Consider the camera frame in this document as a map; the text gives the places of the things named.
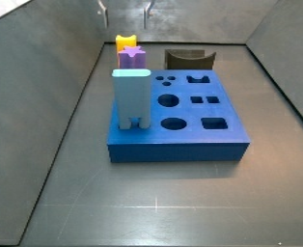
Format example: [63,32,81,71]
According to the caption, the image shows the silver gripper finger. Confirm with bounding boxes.
[143,0,156,29]
[96,0,108,29]

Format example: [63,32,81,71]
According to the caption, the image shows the yellow arch block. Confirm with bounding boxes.
[115,34,137,69]

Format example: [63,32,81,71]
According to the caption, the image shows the blue shape sorter board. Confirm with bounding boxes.
[107,69,250,163]

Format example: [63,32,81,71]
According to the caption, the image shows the purple star prism block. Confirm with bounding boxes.
[119,45,145,69]

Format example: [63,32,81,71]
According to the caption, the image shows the black curved holder stand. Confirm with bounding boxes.
[165,49,216,69]

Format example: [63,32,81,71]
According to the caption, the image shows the light blue tall block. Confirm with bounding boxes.
[112,69,151,129]

